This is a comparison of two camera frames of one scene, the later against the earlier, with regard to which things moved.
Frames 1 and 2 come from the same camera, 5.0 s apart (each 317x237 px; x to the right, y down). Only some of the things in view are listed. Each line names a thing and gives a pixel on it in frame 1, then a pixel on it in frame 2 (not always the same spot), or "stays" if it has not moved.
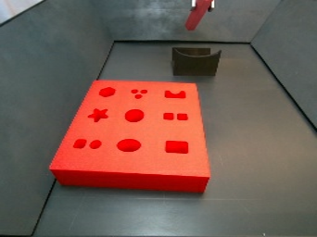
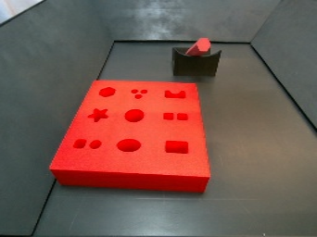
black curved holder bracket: x=194 y=61 stays
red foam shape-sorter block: x=138 y=139 stays
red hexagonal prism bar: x=197 y=14 -> x=201 y=47
